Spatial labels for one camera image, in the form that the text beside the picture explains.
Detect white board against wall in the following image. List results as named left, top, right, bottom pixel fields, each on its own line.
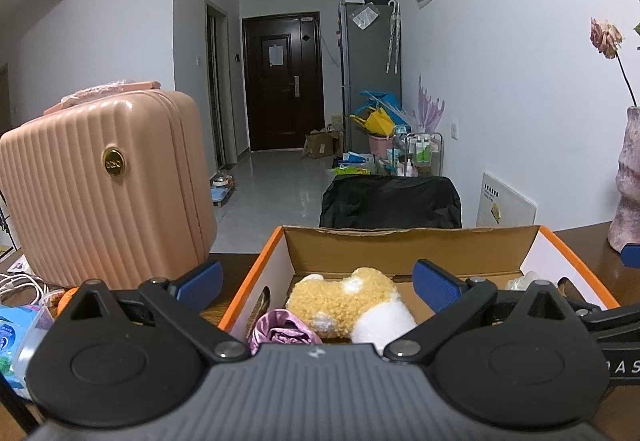
left=476, top=172, right=537, bottom=227

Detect yellow bag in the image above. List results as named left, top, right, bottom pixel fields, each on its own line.
left=349, top=107, right=395, bottom=138

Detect pink ribbed suitcase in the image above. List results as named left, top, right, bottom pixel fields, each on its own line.
left=1, top=82, right=216, bottom=289

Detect orange fruit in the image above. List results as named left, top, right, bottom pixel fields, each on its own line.
left=56, top=287, right=78, bottom=317

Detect grey refrigerator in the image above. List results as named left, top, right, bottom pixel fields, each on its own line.
left=338, top=2, right=401, bottom=153

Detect brown carton on floor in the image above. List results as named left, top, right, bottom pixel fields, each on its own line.
left=303, top=131, right=342, bottom=159

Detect pink textured vase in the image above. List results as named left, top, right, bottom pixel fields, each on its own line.
left=608, top=107, right=640, bottom=253

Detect yellow white plush toy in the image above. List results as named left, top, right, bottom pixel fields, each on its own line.
left=285, top=267, right=416, bottom=352

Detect metal trolley with bottles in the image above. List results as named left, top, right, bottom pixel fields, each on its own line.
left=386, top=126, right=444, bottom=176

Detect purple satin scrunchie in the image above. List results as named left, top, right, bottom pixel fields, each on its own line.
left=248, top=309, right=322, bottom=355

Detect orange cardboard box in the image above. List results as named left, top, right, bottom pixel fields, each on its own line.
left=218, top=225, right=618, bottom=339

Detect black chair back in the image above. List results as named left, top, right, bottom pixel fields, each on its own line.
left=319, top=174, right=462, bottom=230

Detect blue tissue pack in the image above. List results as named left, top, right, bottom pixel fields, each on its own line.
left=0, top=305, right=54, bottom=401

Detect purple feather decoration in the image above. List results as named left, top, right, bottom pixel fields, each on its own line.
left=409, top=76, right=446, bottom=133

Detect white cables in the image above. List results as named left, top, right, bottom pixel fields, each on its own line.
left=0, top=270, right=51, bottom=307

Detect dark entrance door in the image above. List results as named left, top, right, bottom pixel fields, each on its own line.
left=242, top=12, right=324, bottom=152

